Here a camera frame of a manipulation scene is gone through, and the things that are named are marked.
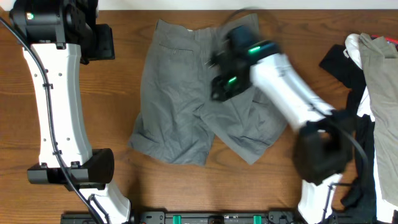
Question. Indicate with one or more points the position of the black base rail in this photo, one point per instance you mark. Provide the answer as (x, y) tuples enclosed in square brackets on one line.
[(162, 217)]

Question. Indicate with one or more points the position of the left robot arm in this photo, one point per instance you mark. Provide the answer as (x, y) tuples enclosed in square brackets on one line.
[(57, 37)]

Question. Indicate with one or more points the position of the olive grey garment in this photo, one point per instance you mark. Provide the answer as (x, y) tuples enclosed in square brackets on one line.
[(379, 60)]

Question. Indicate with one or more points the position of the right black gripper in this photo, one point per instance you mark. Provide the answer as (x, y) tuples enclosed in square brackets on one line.
[(219, 83)]

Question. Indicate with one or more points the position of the white garment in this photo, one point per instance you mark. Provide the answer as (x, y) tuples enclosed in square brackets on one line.
[(384, 210)]

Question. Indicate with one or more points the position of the red garment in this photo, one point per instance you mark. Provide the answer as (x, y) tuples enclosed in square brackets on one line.
[(388, 39)]

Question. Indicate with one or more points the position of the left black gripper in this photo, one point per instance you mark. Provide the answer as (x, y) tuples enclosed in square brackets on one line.
[(105, 50)]

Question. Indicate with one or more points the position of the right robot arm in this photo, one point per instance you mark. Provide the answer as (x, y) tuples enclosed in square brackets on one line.
[(322, 147)]

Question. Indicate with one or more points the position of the grey shorts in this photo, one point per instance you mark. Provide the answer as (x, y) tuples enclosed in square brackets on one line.
[(178, 121)]

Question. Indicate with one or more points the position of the black garment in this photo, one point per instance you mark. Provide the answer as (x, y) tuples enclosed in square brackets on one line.
[(360, 202)]

